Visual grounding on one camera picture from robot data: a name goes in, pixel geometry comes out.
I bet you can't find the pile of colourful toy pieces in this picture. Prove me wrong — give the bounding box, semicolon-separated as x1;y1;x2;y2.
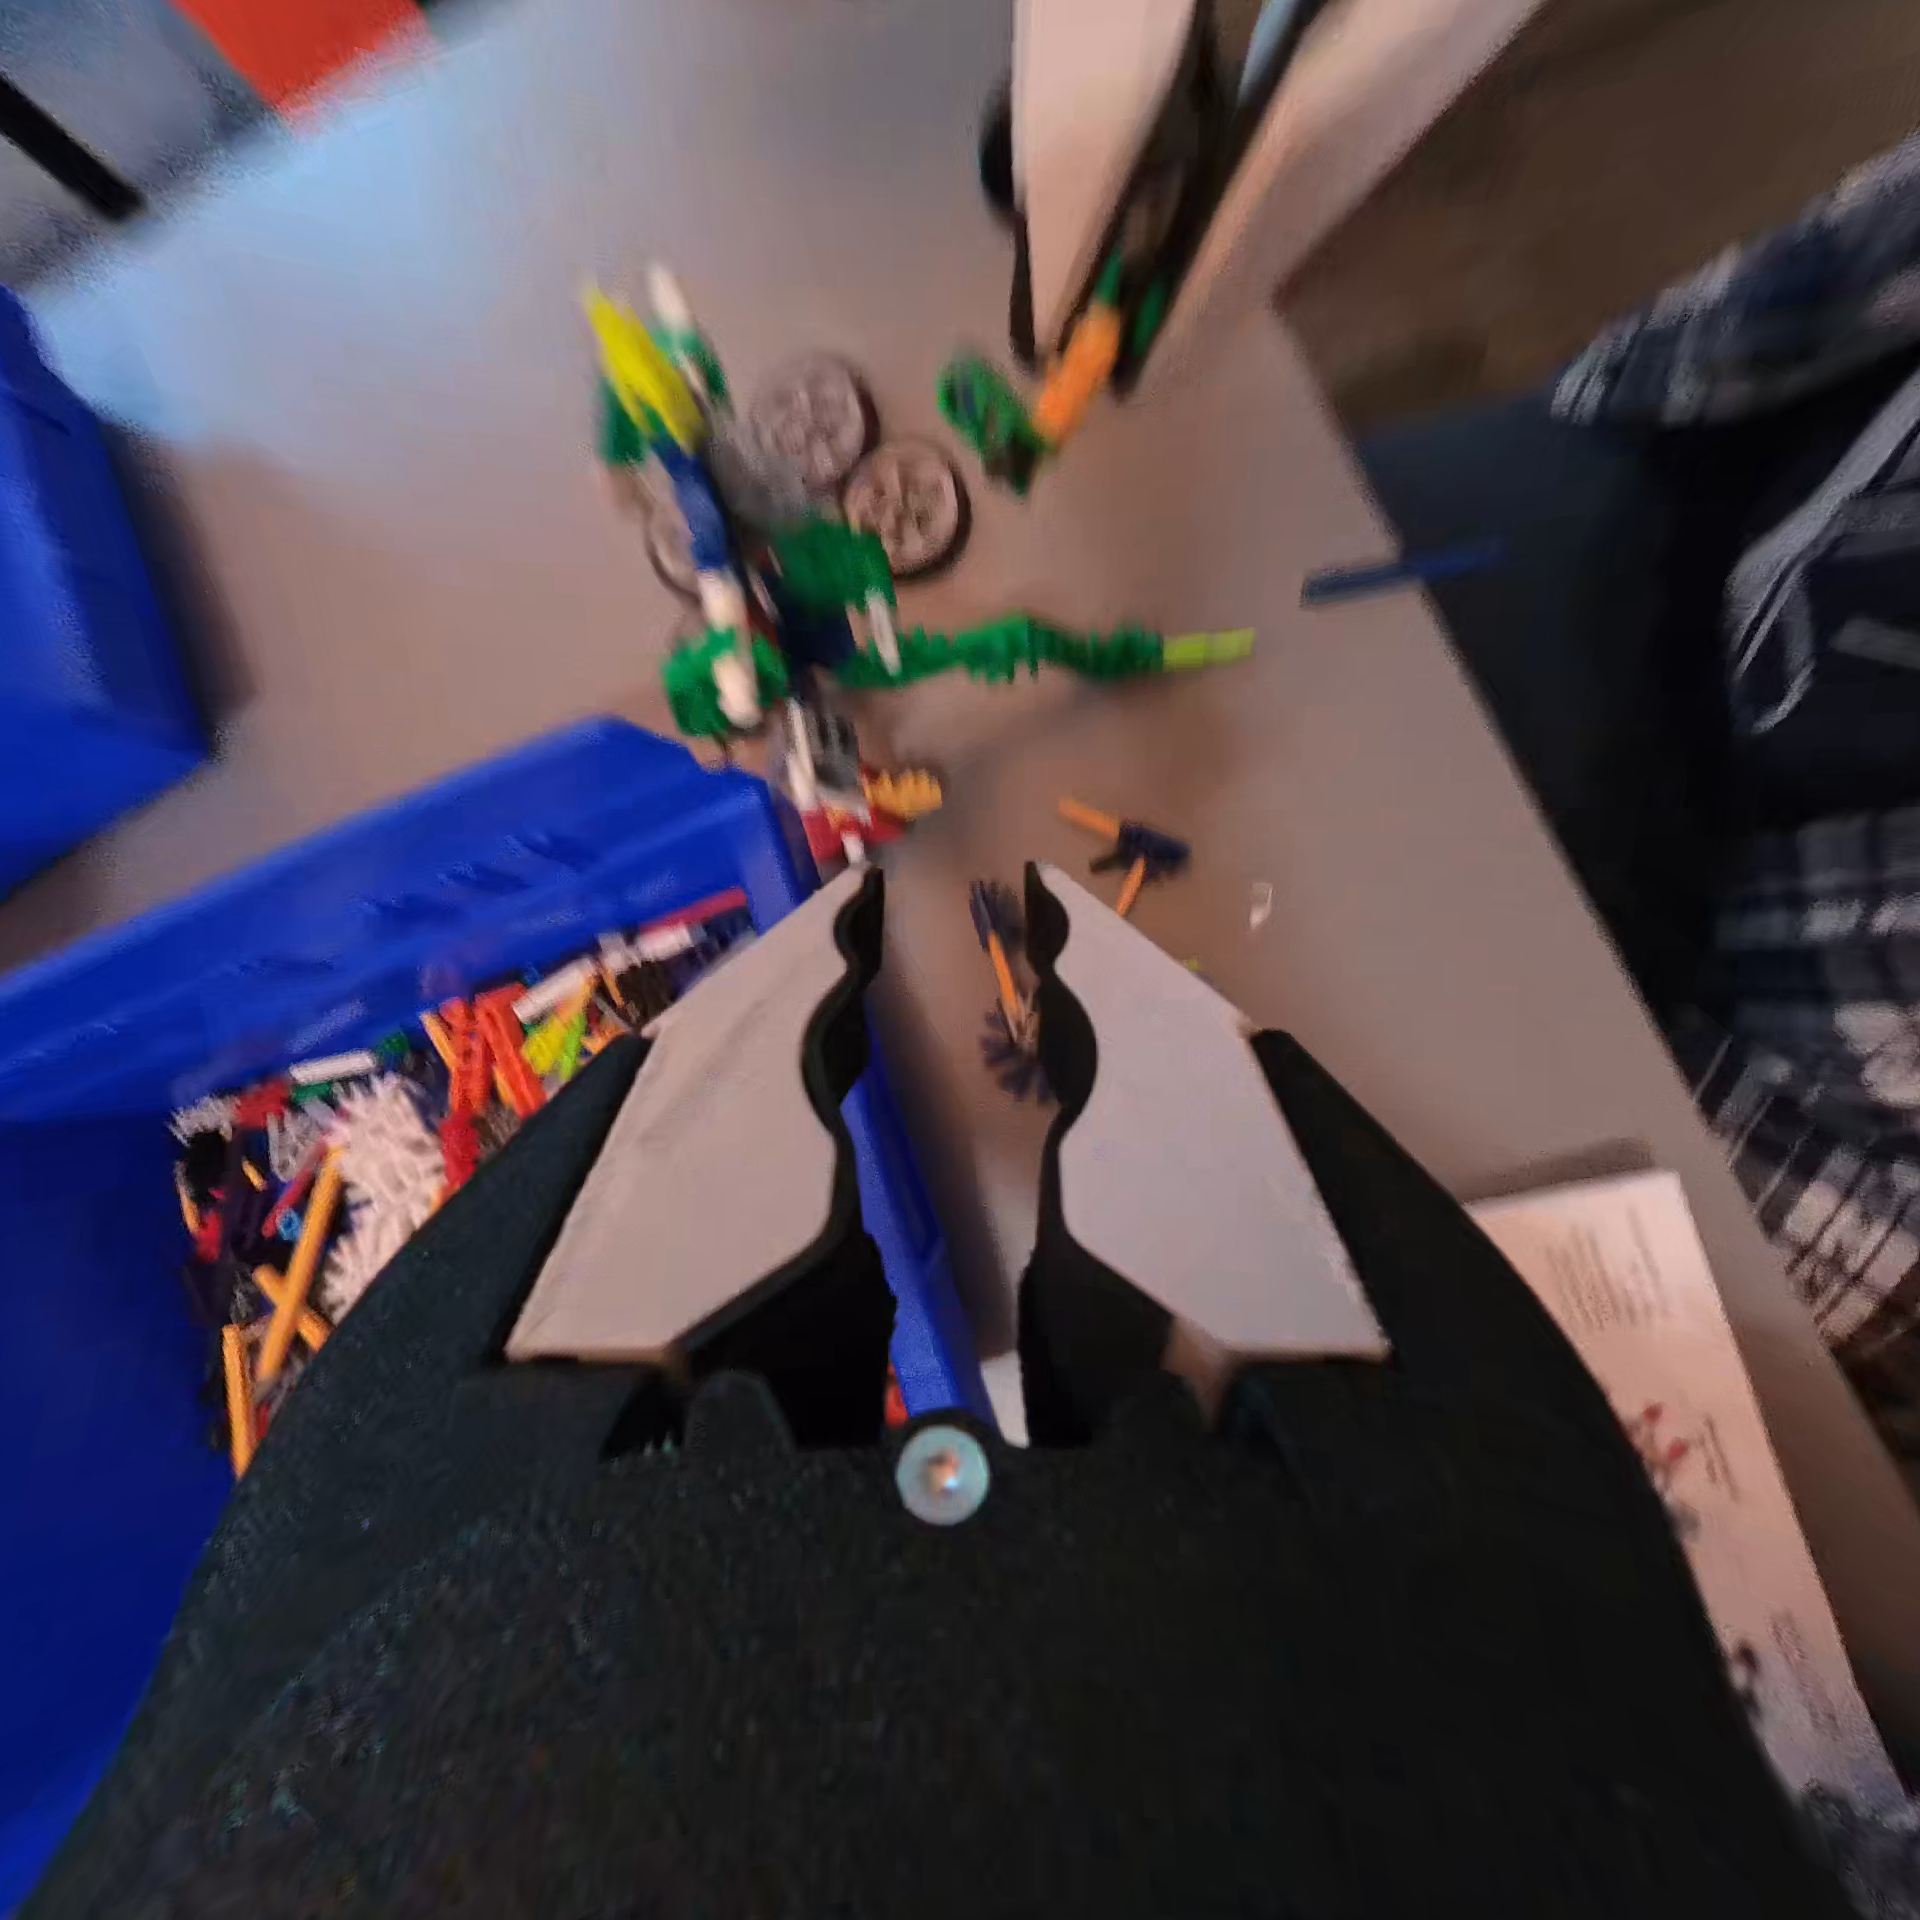
173;882;758;1477

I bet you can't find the blue plastic bin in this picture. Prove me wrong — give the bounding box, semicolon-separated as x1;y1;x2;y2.
0;712;998;1920
0;282;218;907

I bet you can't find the printed toy model leaflet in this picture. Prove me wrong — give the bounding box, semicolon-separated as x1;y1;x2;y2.
1468;1165;1920;1920

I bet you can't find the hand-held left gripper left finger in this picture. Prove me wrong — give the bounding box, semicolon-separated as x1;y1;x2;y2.
505;870;891;1426

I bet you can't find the person's clothed body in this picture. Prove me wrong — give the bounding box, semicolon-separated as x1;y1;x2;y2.
1350;134;1920;1446

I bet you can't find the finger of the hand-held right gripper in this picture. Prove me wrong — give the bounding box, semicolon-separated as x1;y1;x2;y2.
1009;0;1203;368
1154;0;1550;382

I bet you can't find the red rod toy assembly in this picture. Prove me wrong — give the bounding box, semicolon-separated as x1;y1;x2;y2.
578;262;967;877

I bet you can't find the grey toy wheel black tire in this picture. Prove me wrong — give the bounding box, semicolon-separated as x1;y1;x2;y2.
839;441;973;579
638;498;731;600
740;354;879;495

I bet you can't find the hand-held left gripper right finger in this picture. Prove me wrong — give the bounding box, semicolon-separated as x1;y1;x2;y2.
1019;864;1394;1426

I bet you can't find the orange rod blue clip piece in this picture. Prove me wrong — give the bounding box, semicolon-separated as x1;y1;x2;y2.
1052;793;1195;920

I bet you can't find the blue connector orange rod piece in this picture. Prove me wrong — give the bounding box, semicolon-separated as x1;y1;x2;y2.
962;874;1056;1103

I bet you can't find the green connector orange rod piece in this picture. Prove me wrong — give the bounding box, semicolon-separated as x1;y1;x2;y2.
936;264;1161;498

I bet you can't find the green leafy toy piece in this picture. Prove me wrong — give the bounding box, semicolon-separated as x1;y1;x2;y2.
841;606;1264;699

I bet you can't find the red crate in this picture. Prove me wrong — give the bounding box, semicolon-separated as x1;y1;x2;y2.
165;0;441;117

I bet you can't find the blue toy rod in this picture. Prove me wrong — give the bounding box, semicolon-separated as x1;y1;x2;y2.
1295;537;1507;604

